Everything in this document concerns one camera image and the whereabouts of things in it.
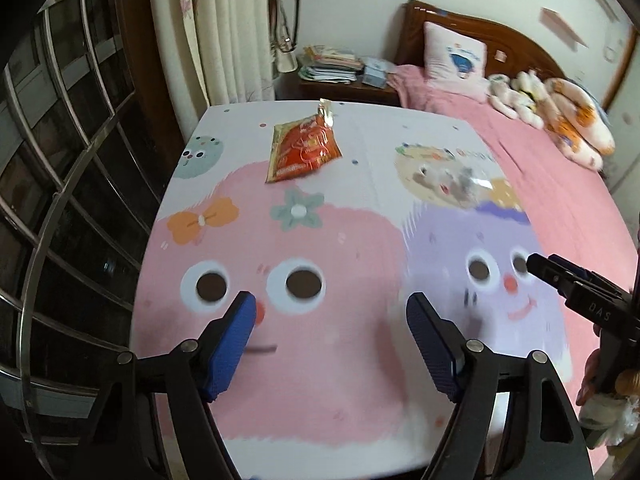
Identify white pink plush toy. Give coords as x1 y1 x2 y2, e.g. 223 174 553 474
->
487 74 521 111

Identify wooden bed headboard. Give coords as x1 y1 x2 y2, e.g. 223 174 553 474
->
395 0 566 81

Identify person's right hand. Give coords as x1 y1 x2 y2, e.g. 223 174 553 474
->
579 347 602 406

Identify metal window grille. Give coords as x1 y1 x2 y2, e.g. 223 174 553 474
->
0 0 201 461

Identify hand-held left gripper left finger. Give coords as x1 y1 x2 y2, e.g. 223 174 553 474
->
70 291 257 480

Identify white handbag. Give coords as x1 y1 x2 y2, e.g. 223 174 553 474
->
276 35 299 77

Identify white red wall sticker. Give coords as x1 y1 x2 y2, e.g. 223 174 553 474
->
541 7 590 46

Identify cream curtain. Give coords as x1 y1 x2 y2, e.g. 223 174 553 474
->
150 0 277 111

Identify pink bed blanket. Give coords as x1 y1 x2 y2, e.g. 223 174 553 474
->
387 64 640 411

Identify hanging dark bags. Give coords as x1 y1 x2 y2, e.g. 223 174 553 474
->
267 0 303 53

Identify white crumpled plastic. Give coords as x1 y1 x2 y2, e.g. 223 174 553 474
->
581 391 638 448

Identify pale blue tissue box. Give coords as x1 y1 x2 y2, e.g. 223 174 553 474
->
361 56 396 88

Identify orange snack packet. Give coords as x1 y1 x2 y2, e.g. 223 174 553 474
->
264 100 343 183

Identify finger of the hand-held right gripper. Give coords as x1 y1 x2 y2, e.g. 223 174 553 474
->
527 253 576 303
547 254 626 296

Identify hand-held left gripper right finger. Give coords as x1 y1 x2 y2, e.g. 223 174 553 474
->
406 292 593 480

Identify dark wooden nightstand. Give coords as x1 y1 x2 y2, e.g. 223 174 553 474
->
275 67 402 107

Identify stack of books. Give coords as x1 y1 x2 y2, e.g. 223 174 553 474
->
299 45 363 85

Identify white pillow with blue print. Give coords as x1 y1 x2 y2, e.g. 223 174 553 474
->
422 21 488 83

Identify white yellow plush toy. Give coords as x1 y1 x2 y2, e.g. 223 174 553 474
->
515 70 548 128

